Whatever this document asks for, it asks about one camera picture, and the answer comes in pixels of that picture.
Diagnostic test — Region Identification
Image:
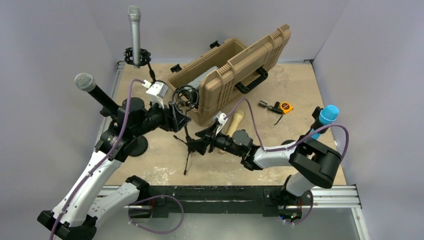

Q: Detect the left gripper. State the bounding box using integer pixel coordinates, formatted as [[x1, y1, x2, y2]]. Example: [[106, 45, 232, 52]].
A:
[[133, 96, 190, 137]]

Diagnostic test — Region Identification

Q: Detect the cream microphone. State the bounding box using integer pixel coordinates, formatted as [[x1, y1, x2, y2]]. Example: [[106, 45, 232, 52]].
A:
[[217, 110, 244, 154]]

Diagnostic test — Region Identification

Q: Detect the blue microphone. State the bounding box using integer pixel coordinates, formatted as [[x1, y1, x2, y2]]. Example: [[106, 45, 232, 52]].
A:
[[311, 105, 340, 133]]

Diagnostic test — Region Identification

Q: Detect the grey foam insert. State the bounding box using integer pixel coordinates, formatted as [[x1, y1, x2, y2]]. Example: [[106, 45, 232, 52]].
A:
[[188, 66, 218, 90]]

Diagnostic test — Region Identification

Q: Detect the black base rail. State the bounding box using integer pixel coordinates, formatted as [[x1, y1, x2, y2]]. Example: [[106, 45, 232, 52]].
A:
[[132, 185, 313, 220]]

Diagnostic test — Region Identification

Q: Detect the orange tape measure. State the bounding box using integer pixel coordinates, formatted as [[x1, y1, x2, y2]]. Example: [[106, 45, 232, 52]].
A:
[[279, 102, 294, 114]]

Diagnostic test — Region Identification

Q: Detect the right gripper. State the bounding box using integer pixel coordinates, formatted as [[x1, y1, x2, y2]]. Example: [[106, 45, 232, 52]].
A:
[[188, 122, 243, 157]]

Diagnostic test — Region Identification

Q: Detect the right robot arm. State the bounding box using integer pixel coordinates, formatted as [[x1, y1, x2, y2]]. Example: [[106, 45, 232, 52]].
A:
[[188, 124, 347, 204]]

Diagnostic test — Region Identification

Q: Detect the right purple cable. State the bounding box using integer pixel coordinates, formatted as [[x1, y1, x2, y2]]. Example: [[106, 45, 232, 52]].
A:
[[223, 97, 350, 162]]

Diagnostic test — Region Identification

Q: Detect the black round base stand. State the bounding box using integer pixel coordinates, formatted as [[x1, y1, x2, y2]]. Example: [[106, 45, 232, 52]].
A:
[[99, 105, 149, 158]]

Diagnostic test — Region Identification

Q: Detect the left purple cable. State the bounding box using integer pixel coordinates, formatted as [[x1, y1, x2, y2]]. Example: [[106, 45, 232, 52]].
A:
[[48, 78, 148, 240]]

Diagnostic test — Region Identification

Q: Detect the black silver adapter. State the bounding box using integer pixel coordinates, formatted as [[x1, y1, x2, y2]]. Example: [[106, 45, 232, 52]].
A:
[[258, 100, 284, 115]]

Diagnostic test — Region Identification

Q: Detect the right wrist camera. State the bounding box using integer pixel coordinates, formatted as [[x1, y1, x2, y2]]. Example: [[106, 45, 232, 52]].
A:
[[215, 111, 228, 126]]

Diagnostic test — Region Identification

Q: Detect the tan hard case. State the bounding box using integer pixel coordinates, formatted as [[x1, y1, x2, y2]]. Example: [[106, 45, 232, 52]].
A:
[[166, 24, 291, 126]]

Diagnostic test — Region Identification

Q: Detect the right round base stand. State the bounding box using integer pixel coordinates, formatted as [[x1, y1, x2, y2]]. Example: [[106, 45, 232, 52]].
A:
[[298, 106, 323, 140]]

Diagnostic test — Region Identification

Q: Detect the black microphone silver grille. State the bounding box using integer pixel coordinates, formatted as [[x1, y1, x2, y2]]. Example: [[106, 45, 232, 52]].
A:
[[74, 72, 119, 115]]

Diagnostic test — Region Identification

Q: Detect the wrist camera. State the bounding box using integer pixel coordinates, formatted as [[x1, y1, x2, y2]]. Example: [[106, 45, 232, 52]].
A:
[[142, 80, 169, 109], [215, 111, 228, 126]]

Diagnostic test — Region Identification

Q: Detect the rear shock mount stand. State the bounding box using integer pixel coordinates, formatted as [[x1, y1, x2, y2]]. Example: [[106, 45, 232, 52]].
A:
[[124, 47, 157, 83]]

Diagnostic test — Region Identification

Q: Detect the black tripod shock mount stand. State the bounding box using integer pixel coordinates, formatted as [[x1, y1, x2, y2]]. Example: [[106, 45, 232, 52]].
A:
[[171, 84, 199, 176]]

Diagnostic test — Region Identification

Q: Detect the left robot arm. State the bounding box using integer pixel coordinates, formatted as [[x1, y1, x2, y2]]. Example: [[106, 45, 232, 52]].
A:
[[37, 97, 191, 240]]

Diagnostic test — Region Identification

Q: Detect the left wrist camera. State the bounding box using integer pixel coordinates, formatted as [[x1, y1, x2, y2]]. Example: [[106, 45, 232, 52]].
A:
[[142, 80, 169, 109]]

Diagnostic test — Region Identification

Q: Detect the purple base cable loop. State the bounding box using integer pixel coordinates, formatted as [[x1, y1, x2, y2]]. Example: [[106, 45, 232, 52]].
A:
[[127, 194, 185, 235]]

